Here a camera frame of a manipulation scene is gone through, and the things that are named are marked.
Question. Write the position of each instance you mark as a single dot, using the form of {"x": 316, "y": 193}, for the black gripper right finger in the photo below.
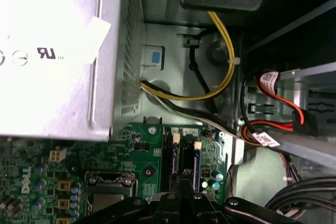
{"x": 194, "y": 211}

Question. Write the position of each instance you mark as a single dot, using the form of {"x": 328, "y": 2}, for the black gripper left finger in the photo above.
{"x": 173, "y": 208}

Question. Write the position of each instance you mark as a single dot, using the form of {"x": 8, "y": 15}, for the silver CPU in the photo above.
{"x": 107, "y": 201}

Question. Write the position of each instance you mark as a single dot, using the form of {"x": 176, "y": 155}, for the CPU socket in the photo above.
{"x": 113, "y": 178}

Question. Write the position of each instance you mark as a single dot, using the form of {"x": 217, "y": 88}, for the green motherboard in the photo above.
{"x": 126, "y": 150}

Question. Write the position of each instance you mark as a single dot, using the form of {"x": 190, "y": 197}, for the grey power supply unit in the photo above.
{"x": 52, "y": 90}

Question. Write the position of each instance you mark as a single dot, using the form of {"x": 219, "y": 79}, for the black open PC case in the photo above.
{"x": 168, "y": 32}

